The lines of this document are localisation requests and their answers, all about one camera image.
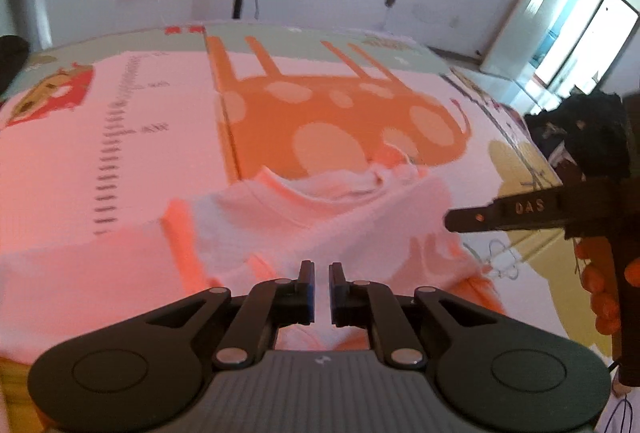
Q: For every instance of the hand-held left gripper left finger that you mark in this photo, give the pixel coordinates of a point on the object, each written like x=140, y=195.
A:
x=310, y=300

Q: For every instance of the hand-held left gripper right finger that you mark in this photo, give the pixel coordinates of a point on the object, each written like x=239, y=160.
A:
x=336, y=300

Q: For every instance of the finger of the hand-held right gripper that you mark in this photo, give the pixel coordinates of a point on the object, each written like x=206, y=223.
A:
x=515, y=213

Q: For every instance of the dark clothes heap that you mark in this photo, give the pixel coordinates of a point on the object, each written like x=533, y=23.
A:
x=575, y=133

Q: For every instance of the person's right hand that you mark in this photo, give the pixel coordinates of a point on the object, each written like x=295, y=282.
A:
x=597, y=273

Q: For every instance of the printed cartoon play mat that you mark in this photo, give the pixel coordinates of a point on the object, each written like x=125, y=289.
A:
x=325, y=113

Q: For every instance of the black clothing pile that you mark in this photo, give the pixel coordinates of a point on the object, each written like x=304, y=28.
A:
x=12, y=63

